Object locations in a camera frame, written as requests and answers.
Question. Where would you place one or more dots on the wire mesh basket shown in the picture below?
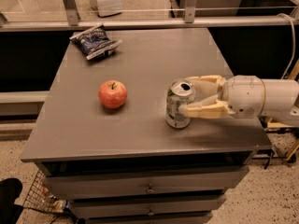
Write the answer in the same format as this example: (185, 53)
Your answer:
(41, 200)

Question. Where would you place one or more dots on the metal window frame rail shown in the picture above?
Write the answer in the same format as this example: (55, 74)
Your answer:
(51, 15)

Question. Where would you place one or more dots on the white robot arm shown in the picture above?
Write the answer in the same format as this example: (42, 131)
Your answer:
(281, 100)

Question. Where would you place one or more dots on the lower metal drawer knob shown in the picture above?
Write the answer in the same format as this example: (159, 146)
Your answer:
(150, 213)

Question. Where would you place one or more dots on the black object at corner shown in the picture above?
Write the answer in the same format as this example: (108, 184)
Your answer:
(10, 191)

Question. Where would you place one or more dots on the silver green 7up can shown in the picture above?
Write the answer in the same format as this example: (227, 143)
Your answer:
(180, 92)

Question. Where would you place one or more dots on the blue chip bag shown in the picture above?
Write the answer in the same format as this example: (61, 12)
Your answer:
(94, 42)

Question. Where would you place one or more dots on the round metal drawer knob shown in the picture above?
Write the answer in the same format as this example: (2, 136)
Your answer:
(150, 189)

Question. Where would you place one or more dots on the grey drawer cabinet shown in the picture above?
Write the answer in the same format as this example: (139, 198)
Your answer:
(101, 160)

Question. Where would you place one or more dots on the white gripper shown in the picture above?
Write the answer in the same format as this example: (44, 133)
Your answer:
(245, 95)

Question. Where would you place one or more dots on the red apple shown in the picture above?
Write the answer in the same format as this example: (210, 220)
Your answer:
(112, 94)

